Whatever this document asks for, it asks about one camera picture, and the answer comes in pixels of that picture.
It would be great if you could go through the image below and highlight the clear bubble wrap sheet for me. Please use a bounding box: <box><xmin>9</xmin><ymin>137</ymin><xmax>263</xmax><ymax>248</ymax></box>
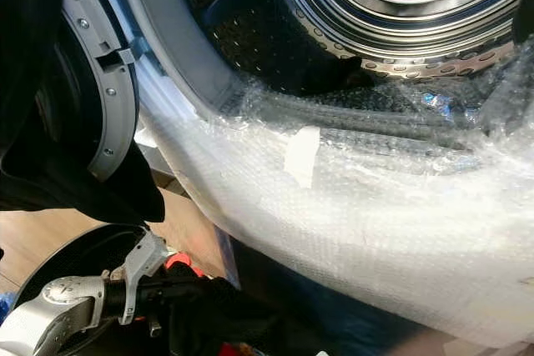
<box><xmin>136</xmin><ymin>63</ymin><xmax>534</xmax><ymax>350</ymax></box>

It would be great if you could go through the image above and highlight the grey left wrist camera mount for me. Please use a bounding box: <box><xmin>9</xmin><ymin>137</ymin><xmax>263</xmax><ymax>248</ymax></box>
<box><xmin>119</xmin><ymin>230</ymin><xmax>170</xmax><ymax>326</ymax></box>

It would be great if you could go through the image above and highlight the small black garment in drum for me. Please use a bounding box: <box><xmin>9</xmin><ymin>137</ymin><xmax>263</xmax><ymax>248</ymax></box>
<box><xmin>287</xmin><ymin>59</ymin><xmax>377</xmax><ymax>98</ymax></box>

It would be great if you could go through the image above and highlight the large black hanging garment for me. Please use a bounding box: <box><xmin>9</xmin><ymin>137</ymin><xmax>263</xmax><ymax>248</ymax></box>
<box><xmin>0</xmin><ymin>0</ymin><xmax>167</xmax><ymax>225</ymax></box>

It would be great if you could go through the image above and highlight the white tape strip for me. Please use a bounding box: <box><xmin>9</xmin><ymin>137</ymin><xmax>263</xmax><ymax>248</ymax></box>
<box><xmin>283</xmin><ymin>126</ymin><xmax>322</xmax><ymax>189</ymax></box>

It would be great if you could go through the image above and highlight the red cloth item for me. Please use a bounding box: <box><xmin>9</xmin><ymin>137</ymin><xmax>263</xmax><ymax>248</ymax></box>
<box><xmin>164</xmin><ymin>253</ymin><xmax>204</xmax><ymax>280</ymax></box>

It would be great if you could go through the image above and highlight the steel perforated washer drum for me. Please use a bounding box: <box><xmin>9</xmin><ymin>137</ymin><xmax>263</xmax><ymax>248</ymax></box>
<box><xmin>174</xmin><ymin>0</ymin><xmax>534</xmax><ymax>98</ymax></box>

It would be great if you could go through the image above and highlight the blue plastic bag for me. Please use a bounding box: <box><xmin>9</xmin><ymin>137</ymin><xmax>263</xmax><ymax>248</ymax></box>
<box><xmin>0</xmin><ymin>290</ymin><xmax>15</xmax><ymax>325</ymax></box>

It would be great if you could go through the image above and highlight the grey round washer door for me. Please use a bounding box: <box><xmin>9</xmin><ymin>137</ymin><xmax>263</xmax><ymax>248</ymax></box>
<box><xmin>42</xmin><ymin>0</ymin><xmax>141</xmax><ymax>184</ymax></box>

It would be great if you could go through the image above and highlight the white front-load washing machine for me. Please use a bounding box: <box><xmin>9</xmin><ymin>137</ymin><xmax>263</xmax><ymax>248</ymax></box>
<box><xmin>60</xmin><ymin>0</ymin><xmax>534</xmax><ymax>350</ymax></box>

